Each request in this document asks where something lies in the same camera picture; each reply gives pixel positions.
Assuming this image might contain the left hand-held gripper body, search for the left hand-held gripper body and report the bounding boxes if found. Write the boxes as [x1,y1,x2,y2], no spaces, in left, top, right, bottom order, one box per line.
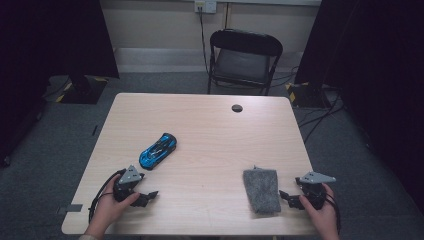
[113,165,145,203]

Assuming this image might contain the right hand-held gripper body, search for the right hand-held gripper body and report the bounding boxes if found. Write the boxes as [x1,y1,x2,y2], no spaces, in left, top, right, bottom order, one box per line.
[294,171,337,211]

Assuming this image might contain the grey towel cloth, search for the grey towel cloth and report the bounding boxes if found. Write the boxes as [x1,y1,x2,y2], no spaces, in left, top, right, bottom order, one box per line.
[242,165,282,216]

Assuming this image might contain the blue toy car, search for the blue toy car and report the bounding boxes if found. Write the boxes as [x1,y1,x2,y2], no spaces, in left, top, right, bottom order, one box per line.
[138,132,178,171]

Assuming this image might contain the person's right hand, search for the person's right hand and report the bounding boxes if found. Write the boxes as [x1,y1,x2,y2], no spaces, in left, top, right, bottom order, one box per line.
[298,182,339,232]

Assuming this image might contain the person's left hand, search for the person's left hand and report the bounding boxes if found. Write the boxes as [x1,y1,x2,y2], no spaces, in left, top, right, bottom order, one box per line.
[90,174,141,232]

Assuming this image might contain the grey tape strip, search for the grey tape strip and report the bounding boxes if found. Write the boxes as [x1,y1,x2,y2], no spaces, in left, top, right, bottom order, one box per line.
[56,203,84,215]

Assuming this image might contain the black stand base yellow stripes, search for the black stand base yellow stripes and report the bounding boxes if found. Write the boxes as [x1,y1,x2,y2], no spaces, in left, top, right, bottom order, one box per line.
[285,81,333,109]
[54,74,109,105]

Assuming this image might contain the black curtain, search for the black curtain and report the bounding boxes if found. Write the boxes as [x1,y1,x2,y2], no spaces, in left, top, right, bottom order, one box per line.
[294,0,424,214]
[0,0,120,168]

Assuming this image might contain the black folding chair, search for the black folding chair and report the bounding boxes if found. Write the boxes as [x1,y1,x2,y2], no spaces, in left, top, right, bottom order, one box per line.
[207,28,284,97]

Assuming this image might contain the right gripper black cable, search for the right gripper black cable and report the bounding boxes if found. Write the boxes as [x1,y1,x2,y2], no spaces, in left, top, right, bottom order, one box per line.
[324,191,342,234]

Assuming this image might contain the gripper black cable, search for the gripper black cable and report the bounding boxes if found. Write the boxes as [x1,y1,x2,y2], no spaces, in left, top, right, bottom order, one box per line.
[324,191,342,234]
[88,168,127,223]

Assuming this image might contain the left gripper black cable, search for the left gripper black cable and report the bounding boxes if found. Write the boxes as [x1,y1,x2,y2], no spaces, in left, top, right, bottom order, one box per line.
[88,168,127,223]

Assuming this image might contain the black floor cables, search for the black floor cables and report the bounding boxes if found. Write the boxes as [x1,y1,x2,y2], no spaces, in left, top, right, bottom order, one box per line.
[298,89,346,144]

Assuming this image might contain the black power cable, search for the black power cable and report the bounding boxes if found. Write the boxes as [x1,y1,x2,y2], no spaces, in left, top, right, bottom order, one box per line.
[198,6,211,76]

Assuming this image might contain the white wall socket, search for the white wall socket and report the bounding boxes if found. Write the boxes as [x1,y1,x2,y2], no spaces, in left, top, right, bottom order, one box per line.
[194,0,218,14]

